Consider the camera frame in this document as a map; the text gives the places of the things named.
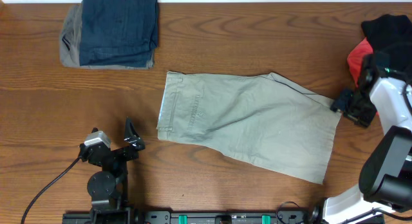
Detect khaki shorts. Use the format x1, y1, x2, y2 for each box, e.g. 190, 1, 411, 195
157, 72, 341, 184

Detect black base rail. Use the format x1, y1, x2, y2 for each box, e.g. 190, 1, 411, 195
62, 210, 309, 224

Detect red garment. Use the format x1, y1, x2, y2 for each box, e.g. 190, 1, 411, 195
347, 38, 373, 102

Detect folded grey trousers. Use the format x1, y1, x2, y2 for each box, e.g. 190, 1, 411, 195
59, 3, 154, 70

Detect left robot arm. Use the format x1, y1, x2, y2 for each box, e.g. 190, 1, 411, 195
79, 118, 145, 223

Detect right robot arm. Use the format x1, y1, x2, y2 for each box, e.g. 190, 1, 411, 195
308, 68, 411, 223

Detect folded dark blue jeans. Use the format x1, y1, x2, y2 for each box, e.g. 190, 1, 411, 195
79, 0, 158, 68

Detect black t-shirt with print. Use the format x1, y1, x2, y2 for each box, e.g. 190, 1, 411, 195
361, 14, 411, 71

